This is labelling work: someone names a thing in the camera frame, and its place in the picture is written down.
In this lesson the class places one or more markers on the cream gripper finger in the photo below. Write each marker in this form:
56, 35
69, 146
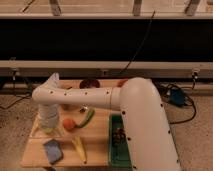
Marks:
58, 131
35, 128

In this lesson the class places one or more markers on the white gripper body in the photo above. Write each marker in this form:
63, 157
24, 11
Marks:
48, 116

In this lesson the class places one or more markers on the blue grey sponge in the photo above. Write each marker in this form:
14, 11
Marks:
53, 151

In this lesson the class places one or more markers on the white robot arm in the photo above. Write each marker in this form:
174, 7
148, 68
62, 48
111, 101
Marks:
150, 142

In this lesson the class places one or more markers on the green plastic cup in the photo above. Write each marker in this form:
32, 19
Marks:
47, 130

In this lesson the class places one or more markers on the orange fruit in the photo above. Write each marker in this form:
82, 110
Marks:
68, 124

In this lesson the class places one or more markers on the wooden table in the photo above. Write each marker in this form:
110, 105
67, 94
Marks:
95, 140

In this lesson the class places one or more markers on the white paper bag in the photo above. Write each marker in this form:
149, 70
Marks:
53, 81

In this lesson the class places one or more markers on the green cucumber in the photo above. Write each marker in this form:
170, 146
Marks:
87, 119

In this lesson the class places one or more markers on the dark brown bowl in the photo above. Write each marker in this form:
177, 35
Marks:
89, 83

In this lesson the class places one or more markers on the dark grape bunch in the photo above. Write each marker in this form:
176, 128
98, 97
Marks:
118, 136

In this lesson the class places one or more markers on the green plastic tray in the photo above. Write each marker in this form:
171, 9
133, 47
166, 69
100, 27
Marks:
118, 155

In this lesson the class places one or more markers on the orange bowl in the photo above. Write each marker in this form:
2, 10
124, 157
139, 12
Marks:
121, 82

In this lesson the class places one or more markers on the blue power adapter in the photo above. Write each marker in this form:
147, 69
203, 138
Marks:
177, 97

